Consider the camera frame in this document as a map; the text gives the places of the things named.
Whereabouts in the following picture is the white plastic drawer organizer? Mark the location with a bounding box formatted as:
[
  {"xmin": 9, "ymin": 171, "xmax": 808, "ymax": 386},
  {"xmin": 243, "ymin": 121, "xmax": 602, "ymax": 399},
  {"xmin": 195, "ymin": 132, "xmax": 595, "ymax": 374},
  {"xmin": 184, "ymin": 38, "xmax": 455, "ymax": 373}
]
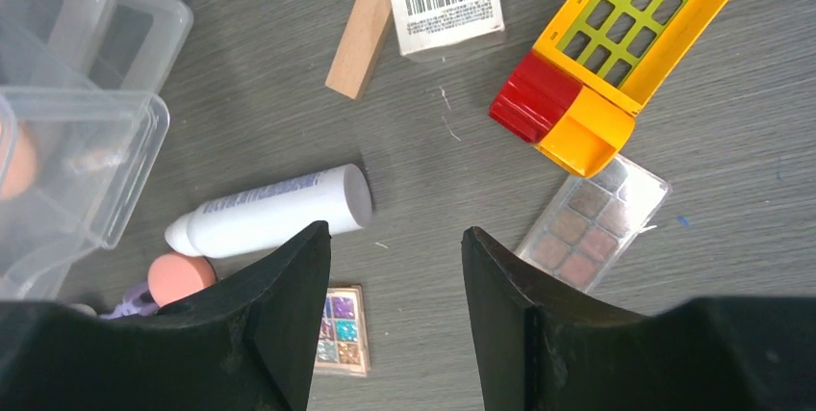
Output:
[{"xmin": 1, "ymin": 0, "xmax": 193, "ymax": 300}]

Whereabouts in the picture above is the beige concealer stick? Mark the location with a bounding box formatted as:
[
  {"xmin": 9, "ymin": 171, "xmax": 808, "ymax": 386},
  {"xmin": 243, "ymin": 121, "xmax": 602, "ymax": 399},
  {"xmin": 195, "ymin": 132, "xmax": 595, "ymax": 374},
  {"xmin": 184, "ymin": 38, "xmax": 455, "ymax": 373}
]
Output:
[{"xmin": 324, "ymin": 0, "xmax": 393, "ymax": 100}]

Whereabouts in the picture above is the nude eyeshadow palette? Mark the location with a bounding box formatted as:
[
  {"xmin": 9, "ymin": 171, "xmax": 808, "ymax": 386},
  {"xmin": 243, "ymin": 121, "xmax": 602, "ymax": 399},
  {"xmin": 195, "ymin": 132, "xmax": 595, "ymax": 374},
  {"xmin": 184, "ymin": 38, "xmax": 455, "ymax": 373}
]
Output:
[{"xmin": 515, "ymin": 155, "xmax": 672, "ymax": 294}]

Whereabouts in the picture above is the colorful eyeshadow palette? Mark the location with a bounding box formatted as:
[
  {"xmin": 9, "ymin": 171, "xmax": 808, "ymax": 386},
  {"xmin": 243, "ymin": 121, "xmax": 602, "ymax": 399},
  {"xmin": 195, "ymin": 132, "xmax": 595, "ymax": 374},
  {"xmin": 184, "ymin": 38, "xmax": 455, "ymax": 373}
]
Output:
[{"xmin": 314, "ymin": 285, "xmax": 370, "ymax": 377}]

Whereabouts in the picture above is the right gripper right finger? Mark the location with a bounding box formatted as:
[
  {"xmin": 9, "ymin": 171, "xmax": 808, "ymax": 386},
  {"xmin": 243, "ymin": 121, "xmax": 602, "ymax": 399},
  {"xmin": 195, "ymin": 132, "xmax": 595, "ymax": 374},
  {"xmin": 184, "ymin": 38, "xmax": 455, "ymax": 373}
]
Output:
[{"xmin": 462, "ymin": 227, "xmax": 815, "ymax": 410}]

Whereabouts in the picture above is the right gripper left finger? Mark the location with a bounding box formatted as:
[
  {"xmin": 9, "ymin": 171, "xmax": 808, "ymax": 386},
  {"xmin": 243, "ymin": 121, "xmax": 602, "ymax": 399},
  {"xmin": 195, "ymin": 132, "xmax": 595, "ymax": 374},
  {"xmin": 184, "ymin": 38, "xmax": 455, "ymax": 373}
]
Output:
[{"xmin": 1, "ymin": 221, "xmax": 331, "ymax": 410}]

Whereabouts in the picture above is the pink round compact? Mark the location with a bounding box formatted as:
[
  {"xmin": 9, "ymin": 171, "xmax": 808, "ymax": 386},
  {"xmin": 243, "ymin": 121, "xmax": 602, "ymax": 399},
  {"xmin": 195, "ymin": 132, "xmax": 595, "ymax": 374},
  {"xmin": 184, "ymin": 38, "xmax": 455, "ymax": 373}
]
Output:
[{"xmin": 147, "ymin": 252, "xmax": 217, "ymax": 307}]

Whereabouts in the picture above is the small pink powder puff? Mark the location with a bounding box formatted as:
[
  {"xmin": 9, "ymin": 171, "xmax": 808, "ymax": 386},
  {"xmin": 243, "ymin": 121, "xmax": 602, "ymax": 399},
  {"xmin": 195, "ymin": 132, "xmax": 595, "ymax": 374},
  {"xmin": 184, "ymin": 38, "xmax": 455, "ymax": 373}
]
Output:
[{"xmin": 1, "ymin": 121, "xmax": 38, "ymax": 200}]

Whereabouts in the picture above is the white barcode packet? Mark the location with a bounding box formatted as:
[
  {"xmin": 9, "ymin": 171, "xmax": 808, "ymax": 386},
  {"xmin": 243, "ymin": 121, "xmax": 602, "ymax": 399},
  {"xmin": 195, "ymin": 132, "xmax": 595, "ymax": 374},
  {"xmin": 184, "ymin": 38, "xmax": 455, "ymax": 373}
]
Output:
[{"xmin": 391, "ymin": 0, "xmax": 505, "ymax": 63}]

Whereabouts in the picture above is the yellow red toy block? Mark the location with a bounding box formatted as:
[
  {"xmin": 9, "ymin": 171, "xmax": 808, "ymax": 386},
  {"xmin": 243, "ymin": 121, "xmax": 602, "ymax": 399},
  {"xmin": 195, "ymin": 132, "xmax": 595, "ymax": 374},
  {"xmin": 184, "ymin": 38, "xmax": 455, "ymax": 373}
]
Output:
[{"xmin": 488, "ymin": 0, "xmax": 729, "ymax": 178}]

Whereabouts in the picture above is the small white bottle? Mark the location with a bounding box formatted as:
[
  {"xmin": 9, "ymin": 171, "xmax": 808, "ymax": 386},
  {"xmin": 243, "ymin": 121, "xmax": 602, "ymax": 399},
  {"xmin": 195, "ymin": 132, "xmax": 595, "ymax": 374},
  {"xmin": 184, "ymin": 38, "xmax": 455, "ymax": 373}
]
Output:
[{"xmin": 165, "ymin": 164, "xmax": 373, "ymax": 259}]

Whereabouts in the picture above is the purple eyelash curler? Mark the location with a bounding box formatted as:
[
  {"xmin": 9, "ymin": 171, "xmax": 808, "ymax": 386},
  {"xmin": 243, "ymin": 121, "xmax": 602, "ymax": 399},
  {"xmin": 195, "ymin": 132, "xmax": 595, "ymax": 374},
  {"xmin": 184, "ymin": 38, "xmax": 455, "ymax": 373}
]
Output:
[{"xmin": 99, "ymin": 282, "xmax": 160, "ymax": 320}]

